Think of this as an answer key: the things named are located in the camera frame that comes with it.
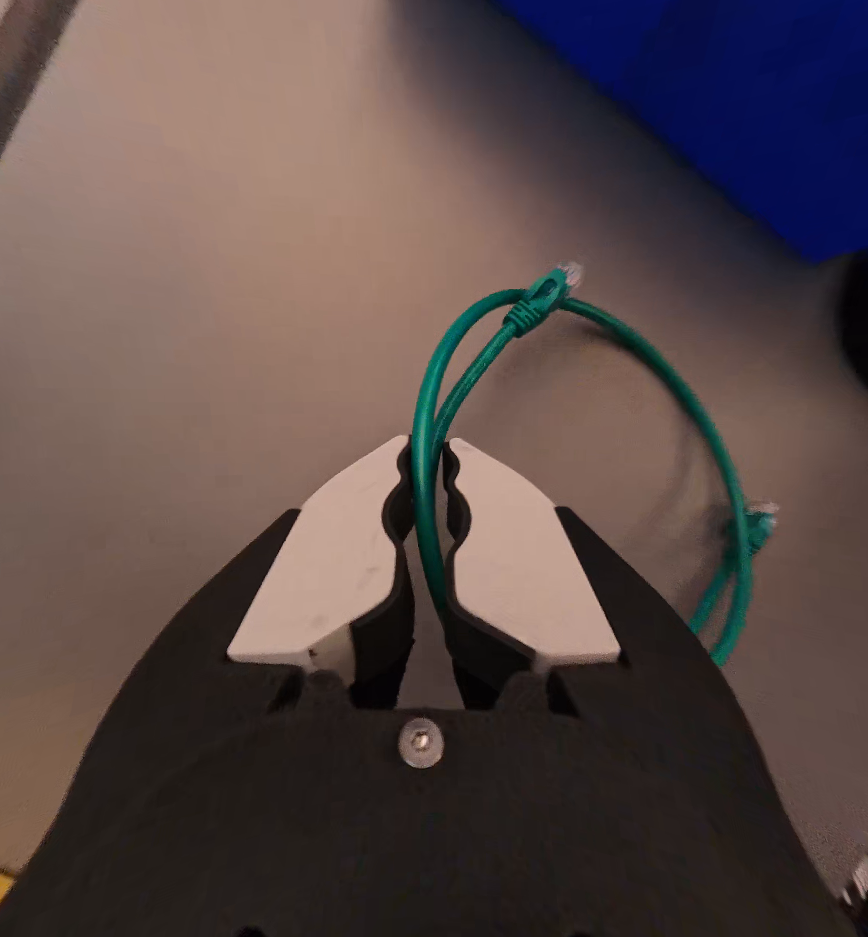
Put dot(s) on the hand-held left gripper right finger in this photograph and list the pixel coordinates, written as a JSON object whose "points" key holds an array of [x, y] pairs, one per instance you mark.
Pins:
{"points": [[529, 571]]}

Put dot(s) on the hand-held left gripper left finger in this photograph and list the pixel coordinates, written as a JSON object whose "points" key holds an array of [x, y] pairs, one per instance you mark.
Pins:
{"points": [[317, 571]]}

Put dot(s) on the blue plastic bin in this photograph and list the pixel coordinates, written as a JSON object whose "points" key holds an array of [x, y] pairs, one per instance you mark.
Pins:
{"points": [[734, 95]]}

